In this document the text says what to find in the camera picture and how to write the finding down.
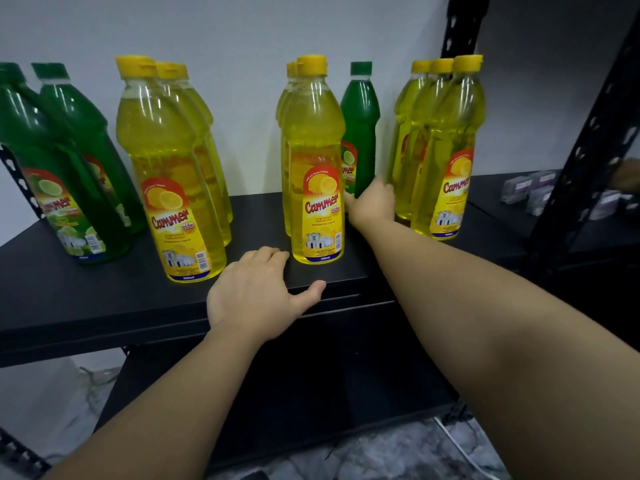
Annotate person's left hand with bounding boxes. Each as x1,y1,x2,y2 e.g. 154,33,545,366
206,246,327,345

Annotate person's right hand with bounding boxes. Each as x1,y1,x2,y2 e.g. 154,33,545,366
343,174,396,235

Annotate green dish soap bottle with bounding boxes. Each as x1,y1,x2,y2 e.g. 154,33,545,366
31,62,147,235
0,62,133,264
341,61,381,198

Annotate yellow dish soap bottle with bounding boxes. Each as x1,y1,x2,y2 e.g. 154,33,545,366
276,61,301,238
275,63,293,125
395,58,455,221
115,55,227,284
281,54,347,265
411,54,487,241
155,61,233,247
387,59,432,195
175,63,235,223

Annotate black metal shelving rack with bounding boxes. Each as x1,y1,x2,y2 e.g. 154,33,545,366
0,0,640,480
467,9,640,351

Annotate person's right forearm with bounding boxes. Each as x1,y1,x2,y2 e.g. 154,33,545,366
357,214,640,480

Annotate person's left forearm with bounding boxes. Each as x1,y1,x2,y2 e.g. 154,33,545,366
45,327,271,480

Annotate white cable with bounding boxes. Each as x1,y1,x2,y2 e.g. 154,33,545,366
433,417,501,480

